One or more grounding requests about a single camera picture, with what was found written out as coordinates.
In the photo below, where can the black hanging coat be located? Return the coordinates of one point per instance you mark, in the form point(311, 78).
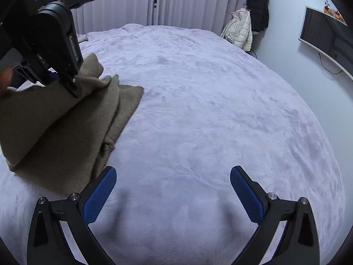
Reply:
point(259, 13)

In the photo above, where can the cream puffer jacket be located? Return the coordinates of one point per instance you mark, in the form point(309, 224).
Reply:
point(238, 31)

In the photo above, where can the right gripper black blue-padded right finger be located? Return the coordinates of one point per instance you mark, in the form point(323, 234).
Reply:
point(299, 242)

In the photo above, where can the wall-mounted flat television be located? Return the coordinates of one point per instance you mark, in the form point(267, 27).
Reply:
point(329, 36)

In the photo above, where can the white pleated curtain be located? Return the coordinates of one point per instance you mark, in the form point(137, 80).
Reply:
point(102, 15)

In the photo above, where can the olive brown knit sweater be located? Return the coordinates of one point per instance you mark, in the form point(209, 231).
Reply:
point(60, 142)

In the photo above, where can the lavender plush bed blanket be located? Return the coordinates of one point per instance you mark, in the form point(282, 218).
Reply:
point(207, 107)

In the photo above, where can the person's left hand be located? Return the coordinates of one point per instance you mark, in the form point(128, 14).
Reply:
point(6, 77)

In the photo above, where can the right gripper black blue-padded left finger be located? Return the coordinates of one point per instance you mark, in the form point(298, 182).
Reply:
point(47, 243)

